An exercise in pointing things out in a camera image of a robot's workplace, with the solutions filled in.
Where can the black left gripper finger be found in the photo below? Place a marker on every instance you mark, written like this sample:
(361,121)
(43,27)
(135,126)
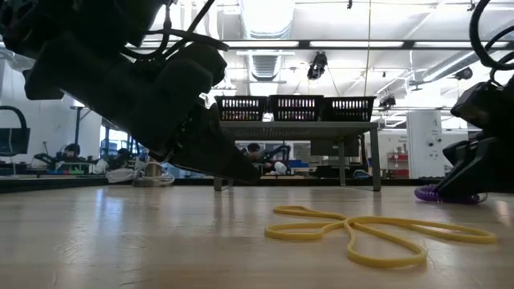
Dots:
(209,152)

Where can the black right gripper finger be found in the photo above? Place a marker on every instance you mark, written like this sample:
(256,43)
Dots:
(486,168)
(458,150)

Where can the black slotted plastic basket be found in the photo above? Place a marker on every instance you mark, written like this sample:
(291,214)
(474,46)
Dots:
(296,107)
(349,108)
(241,108)

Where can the black background robot arm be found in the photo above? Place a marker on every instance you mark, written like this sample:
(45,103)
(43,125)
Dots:
(44,157)
(281,150)

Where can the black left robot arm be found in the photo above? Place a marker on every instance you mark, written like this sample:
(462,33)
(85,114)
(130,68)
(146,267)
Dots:
(60,20)

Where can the white square pillar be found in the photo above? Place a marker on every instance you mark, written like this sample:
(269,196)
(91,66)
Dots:
(425,140)

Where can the black ceiling spotlight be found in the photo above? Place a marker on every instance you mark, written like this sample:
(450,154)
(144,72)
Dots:
(464,73)
(387,101)

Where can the person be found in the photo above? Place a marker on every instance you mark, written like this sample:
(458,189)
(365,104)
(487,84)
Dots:
(72,150)
(254,149)
(122,154)

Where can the black metal stand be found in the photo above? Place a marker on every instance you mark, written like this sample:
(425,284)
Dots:
(77,128)

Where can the white mushroom table lamp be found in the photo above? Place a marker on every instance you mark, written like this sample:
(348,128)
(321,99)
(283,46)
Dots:
(152,170)

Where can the red storage rack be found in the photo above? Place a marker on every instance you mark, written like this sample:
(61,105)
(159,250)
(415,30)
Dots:
(397,158)

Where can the black arched device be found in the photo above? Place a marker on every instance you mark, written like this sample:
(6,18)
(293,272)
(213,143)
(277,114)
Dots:
(14,140)

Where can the black overhead crossbeam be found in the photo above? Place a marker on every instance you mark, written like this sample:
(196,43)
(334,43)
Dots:
(304,44)

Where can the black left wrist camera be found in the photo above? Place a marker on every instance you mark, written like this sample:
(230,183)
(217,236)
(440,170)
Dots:
(188,68)

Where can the black aluminium extrusion frame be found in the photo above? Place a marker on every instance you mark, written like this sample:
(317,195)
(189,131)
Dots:
(60,184)

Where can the black overhead camera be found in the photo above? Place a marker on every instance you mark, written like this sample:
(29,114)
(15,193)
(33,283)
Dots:
(317,66)

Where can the silver ceiling air duct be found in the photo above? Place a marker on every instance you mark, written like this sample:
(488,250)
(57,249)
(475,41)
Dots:
(267,16)

